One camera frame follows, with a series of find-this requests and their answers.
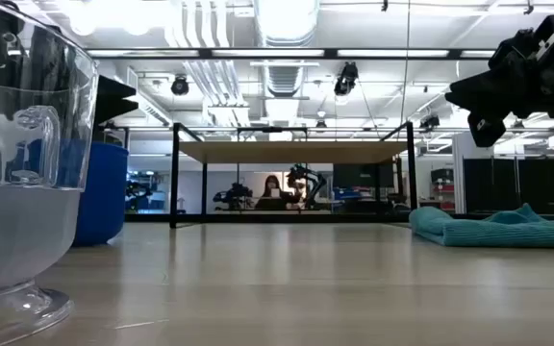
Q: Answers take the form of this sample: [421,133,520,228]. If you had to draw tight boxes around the dark monitor screen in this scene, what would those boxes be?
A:
[333,163,396,189]

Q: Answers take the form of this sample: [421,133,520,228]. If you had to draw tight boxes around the person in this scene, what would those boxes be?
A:
[254,174,290,211]

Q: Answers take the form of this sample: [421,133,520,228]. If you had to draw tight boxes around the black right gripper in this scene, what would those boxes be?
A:
[444,3,554,148]

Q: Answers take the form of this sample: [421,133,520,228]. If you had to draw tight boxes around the black room partition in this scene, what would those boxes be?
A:
[463,157,554,215]

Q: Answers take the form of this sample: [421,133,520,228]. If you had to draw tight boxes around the black ceiling spotlight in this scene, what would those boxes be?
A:
[170,74,190,97]
[418,113,441,133]

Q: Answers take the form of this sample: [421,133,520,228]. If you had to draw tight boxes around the teal folded cloth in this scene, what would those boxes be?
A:
[409,202,554,250]

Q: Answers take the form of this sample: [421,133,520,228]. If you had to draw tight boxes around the dark blue plastic mug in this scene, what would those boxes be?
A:
[71,140,130,248]

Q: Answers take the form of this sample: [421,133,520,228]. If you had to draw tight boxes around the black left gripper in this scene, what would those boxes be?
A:
[0,4,140,126]

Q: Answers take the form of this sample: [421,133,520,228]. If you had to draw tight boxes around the wooden shelf with black legs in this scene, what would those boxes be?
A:
[169,121,419,230]

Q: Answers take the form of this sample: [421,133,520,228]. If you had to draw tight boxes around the black overhead camera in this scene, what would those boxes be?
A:
[333,61,360,97]

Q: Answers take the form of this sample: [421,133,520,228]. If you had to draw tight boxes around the silver ceiling ventilation duct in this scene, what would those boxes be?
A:
[252,0,321,100]

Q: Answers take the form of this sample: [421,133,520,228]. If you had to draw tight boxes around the clear glass mug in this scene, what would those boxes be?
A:
[0,0,100,346]

